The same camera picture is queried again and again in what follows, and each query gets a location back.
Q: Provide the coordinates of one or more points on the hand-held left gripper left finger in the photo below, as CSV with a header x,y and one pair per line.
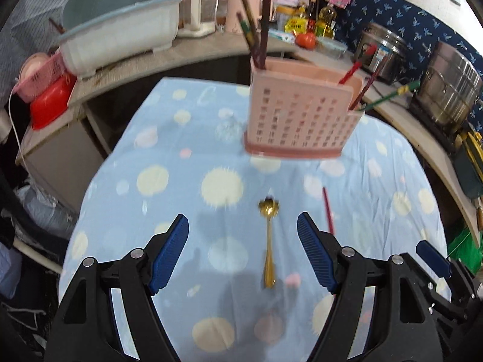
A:
x,y
169,256

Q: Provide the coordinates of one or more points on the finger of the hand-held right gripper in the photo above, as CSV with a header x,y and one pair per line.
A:
x,y
434,258

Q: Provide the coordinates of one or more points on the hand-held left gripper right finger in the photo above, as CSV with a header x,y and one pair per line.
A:
x,y
315,256

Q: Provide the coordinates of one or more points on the gold flower spoon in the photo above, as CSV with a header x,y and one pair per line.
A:
x,y
268,241

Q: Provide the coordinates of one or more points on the pink perforated utensil basket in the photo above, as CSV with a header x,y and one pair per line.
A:
x,y
302,120

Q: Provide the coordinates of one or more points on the green chopstick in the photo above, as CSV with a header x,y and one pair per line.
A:
x,y
388,98
245,30

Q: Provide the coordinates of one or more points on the dark red chopstick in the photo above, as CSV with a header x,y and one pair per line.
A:
x,y
368,86

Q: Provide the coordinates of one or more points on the thin dark maroon chopstick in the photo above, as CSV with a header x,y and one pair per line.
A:
x,y
266,22

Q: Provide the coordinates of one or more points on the brown chopstick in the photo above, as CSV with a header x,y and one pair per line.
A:
x,y
249,11

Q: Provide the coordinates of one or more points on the green net bag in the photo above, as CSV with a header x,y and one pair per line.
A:
x,y
464,241

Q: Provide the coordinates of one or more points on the dark green box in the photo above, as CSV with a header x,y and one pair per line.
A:
x,y
468,173

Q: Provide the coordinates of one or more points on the blue dotted tablecloth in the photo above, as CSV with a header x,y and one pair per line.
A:
x,y
169,139

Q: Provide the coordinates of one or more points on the grey plastic bag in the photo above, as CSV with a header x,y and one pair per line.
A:
x,y
37,207

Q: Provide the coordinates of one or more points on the large steel pot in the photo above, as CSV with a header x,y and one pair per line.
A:
x,y
449,90

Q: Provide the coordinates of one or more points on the red plastic basin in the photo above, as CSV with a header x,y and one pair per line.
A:
x,y
51,101

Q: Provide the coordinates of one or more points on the glass container green lid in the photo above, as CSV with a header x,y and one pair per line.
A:
x,y
332,49

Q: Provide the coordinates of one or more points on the steel rice cooker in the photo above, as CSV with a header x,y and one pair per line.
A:
x,y
381,52

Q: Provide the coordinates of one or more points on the red tomato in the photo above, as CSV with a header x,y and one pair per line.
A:
x,y
305,39

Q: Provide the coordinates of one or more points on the pale blue dish tub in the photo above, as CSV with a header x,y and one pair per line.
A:
x,y
113,45

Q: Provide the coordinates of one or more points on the small pink basket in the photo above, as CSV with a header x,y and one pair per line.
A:
x,y
41,77

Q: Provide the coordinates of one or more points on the yellow packet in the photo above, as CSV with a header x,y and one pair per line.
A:
x,y
295,25

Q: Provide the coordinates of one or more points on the yellow oil bottle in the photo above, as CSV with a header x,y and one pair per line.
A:
x,y
326,19

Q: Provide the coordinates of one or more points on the dark sauce bottle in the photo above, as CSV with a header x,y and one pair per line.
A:
x,y
312,11

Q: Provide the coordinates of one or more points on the dark blue printed cloth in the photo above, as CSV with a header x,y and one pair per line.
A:
x,y
396,11

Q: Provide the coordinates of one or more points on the pink plastic container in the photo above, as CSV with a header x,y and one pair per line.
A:
x,y
234,11

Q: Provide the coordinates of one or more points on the dark wooden chopstick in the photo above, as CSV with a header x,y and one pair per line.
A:
x,y
56,25

